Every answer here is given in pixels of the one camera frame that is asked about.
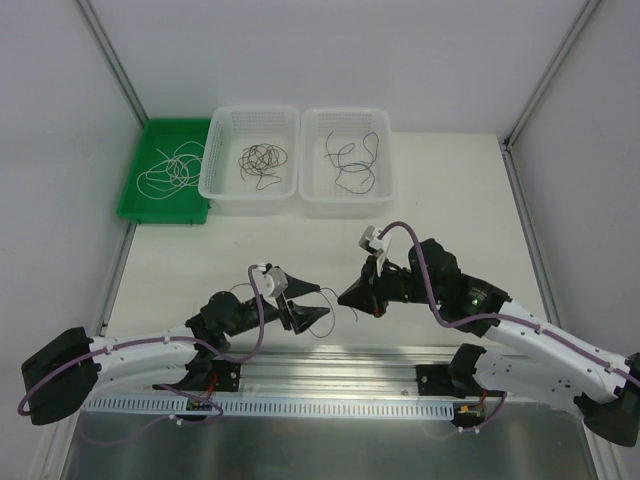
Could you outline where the purple white wire bundle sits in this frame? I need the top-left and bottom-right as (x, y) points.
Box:
(229, 282), (361, 339)

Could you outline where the dark wire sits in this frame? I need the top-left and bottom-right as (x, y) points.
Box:
(327, 131), (381, 173)
(323, 130), (341, 169)
(333, 162), (376, 195)

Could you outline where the brown wire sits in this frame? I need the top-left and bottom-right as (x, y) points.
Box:
(236, 144), (281, 178)
(249, 143), (290, 174)

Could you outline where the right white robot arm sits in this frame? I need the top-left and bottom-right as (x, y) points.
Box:
(338, 234), (639, 447)

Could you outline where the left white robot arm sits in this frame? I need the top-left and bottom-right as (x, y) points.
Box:
(17, 274), (332, 426)

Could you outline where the right white plastic basket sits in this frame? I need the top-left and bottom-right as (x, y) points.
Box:
(298, 108), (396, 219)

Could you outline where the white plastic basket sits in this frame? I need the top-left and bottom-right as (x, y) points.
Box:
(198, 105), (300, 216)
(298, 108), (396, 219)

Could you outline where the left white plastic basket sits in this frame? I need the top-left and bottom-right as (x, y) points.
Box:
(198, 105), (300, 216)

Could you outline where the green plastic tray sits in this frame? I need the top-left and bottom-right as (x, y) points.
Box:
(116, 118), (210, 225)

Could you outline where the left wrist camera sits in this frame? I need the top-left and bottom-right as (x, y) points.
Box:
(250, 263), (288, 299)

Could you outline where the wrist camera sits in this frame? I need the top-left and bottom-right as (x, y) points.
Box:
(250, 263), (288, 299)
(358, 225), (391, 277)

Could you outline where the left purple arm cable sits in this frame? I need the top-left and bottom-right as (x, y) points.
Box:
(17, 263), (269, 416)

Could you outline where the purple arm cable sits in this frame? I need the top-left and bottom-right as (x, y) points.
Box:
(377, 221), (640, 381)
(17, 263), (269, 416)

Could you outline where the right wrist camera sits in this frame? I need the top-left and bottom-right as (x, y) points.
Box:
(358, 225), (391, 277)

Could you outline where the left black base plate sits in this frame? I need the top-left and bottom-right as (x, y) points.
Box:
(200, 360), (242, 393)

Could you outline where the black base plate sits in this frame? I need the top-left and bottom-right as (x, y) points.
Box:
(200, 360), (242, 393)
(415, 364), (465, 398)

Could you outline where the aluminium mounting rail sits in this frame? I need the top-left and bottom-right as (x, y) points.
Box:
(62, 342), (566, 401)

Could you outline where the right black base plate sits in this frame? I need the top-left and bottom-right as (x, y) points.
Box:
(415, 364), (465, 398)

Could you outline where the white slotted cable duct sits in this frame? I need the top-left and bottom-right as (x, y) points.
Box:
(83, 394), (454, 421)

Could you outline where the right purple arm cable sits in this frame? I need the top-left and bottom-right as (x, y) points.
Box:
(377, 221), (640, 381)

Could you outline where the right aluminium frame post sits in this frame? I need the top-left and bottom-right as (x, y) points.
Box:
(503, 0), (603, 151)

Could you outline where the aluminium frame post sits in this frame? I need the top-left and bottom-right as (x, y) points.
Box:
(73, 0), (149, 128)
(503, 0), (603, 151)

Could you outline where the left aluminium frame post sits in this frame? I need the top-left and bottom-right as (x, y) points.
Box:
(73, 0), (149, 128)

